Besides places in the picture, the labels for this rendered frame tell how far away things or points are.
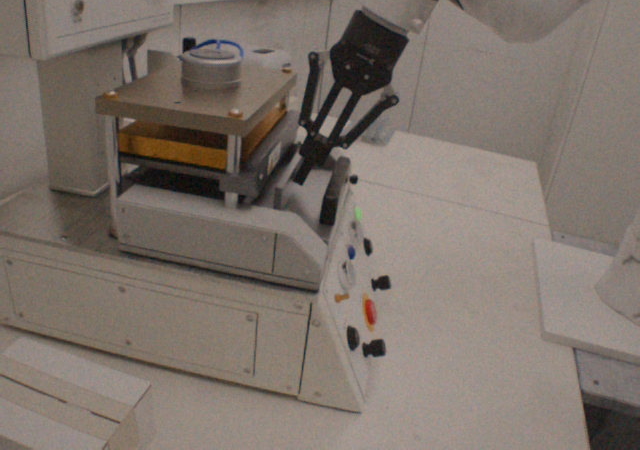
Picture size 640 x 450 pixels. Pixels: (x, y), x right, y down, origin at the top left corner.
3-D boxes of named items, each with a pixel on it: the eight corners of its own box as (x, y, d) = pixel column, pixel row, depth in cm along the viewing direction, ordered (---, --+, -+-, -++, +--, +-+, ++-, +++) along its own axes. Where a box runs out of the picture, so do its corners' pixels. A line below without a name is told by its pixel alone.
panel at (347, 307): (364, 402, 66) (321, 290, 59) (379, 279, 93) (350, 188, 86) (378, 400, 66) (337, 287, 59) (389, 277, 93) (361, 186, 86)
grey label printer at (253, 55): (203, 95, 172) (204, 46, 165) (234, 85, 189) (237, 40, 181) (264, 110, 165) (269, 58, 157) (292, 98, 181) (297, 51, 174)
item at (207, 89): (54, 162, 60) (43, 56, 54) (162, 100, 87) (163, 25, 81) (241, 196, 57) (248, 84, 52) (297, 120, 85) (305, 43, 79)
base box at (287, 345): (0, 329, 70) (-24, 228, 62) (123, 215, 103) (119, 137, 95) (362, 415, 65) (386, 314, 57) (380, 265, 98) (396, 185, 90)
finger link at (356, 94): (365, 63, 64) (375, 68, 64) (328, 137, 69) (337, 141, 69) (362, 69, 60) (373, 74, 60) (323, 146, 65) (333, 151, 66)
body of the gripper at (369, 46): (349, 7, 56) (313, 78, 60) (414, 44, 56) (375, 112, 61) (355, 3, 63) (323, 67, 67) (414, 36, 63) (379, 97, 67)
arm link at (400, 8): (440, 2, 53) (415, 46, 56) (435, -4, 64) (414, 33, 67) (339, -54, 52) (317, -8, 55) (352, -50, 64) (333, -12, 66)
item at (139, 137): (116, 162, 62) (113, 87, 58) (185, 114, 82) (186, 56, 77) (247, 185, 60) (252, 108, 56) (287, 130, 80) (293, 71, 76)
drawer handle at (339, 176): (318, 223, 64) (322, 195, 62) (335, 178, 78) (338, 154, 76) (334, 226, 64) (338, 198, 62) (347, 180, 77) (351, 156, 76)
